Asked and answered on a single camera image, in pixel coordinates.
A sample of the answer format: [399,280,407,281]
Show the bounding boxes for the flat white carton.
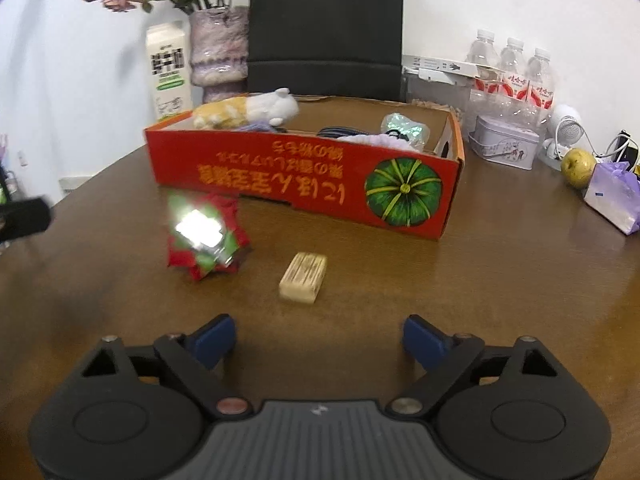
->
[402,53,507,82]

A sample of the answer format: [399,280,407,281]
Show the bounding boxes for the black charger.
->
[618,132,639,162]

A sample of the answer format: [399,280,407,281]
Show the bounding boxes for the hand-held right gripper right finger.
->
[386,313,562,418]

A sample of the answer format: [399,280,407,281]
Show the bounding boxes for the purple tissue pack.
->
[583,161,640,235]

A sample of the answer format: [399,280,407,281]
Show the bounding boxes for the white charging cables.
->
[592,130,632,162]

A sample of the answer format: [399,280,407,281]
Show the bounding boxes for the black paper bag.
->
[246,0,405,104]

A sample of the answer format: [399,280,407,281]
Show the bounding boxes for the white metal tin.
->
[468,114,541,170]

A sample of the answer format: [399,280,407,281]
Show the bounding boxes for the green and white milk carton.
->
[145,21,194,122]

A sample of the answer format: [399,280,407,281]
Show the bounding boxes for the red and green snack packet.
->
[166,192,254,282]

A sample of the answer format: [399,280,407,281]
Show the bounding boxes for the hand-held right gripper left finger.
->
[79,313,254,419]

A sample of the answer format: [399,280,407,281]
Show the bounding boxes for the pink marbled vase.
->
[188,5,250,105]

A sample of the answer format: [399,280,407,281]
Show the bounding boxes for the clear water bottle red label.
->
[466,28,497,68]
[499,37,527,103]
[526,47,557,111]

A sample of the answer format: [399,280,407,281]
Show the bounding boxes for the green apple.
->
[560,148,598,189]

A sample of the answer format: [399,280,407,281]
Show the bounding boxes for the yellow and white plush toy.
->
[192,87,301,130]

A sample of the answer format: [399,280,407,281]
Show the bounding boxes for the beige wooden block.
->
[278,252,330,305]

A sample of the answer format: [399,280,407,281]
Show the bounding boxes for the iridescent plastic wrap ball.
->
[380,112,430,152]

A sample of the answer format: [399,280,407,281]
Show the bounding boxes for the red cardboard box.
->
[143,93,466,242]

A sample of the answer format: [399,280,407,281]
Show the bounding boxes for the small white fan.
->
[539,104,586,167]

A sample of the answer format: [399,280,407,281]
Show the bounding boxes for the purple fluffy headband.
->
[339,132,417,151]

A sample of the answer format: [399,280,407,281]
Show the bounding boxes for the braided cable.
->
[317,126,372,139]

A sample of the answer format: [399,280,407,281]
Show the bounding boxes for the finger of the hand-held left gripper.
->
[0,197,54,244]

